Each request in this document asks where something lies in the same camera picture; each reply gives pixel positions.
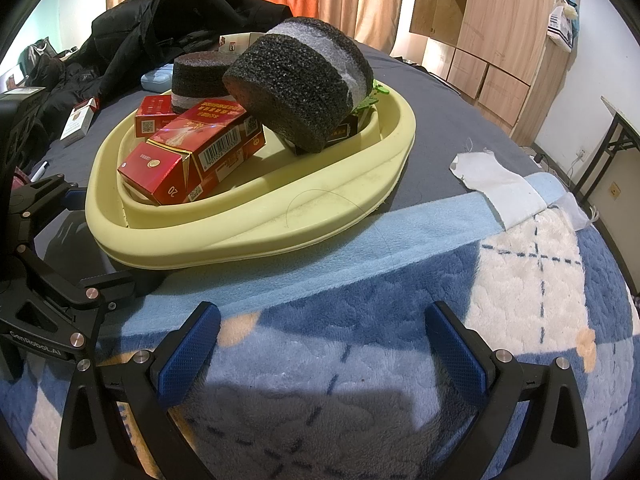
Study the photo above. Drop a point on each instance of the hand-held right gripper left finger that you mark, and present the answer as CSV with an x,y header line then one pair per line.
x,y
187,355

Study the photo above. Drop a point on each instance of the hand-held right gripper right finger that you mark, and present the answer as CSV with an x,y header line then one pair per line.
x,y
457,355

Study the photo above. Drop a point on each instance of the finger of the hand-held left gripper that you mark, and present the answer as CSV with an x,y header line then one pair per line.
x,y
60,192
90,292

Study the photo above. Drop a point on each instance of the pale yellow plastic basin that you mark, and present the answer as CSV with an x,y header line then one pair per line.
x,y
250,240

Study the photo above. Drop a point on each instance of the large red cigarette box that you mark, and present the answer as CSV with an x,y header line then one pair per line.
x,y
210,160

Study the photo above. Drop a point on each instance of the white marker pen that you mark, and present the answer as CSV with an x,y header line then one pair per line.
x,y
40,170

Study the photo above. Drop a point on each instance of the maroon cloth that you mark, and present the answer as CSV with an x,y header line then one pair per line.
x,y
20,177

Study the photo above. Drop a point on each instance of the white red cigarette pack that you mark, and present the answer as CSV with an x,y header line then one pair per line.
x,y
77,122

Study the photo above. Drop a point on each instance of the dark handbag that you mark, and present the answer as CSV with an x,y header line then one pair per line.
x,y
40,60

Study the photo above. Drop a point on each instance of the blue white plush blanket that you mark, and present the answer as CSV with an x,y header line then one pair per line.
x,y
375,335

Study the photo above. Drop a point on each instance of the small red cigarette box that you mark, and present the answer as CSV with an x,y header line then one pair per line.
x,y
152,115

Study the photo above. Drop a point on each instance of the light blue case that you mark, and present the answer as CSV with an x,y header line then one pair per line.
x,y
156,80

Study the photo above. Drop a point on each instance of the black jacket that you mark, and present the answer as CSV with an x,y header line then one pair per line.
x,y
150,20

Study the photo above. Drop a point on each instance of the white cloth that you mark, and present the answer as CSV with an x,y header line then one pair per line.
x,y
495,185

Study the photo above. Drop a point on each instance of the small black grey foam roll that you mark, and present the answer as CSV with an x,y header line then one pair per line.
x,y
200,80

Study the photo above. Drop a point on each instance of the white box red print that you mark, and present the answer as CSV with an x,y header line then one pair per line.
x,y
235,42

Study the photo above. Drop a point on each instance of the grey bedsheet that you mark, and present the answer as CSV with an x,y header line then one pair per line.
x,y
435,125

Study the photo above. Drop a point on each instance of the dark box yellow print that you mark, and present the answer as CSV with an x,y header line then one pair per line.
x,y
342,132

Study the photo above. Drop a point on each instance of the large black grey foam roll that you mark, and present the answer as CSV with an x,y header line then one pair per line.
x,y
290,90

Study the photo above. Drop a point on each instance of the folding table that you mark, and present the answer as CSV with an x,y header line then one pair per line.
x,y
617,160

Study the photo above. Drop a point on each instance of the green plastic item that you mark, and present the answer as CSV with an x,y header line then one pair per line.
x,y
372,97

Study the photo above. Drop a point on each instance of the wooden wardrobe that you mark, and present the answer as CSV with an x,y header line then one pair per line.
x,y
505,35

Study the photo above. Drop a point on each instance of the white striped hanging bag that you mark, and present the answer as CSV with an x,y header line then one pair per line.
x,y
562,25

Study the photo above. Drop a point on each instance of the wall socket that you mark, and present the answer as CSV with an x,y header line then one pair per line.
x,y
580,152

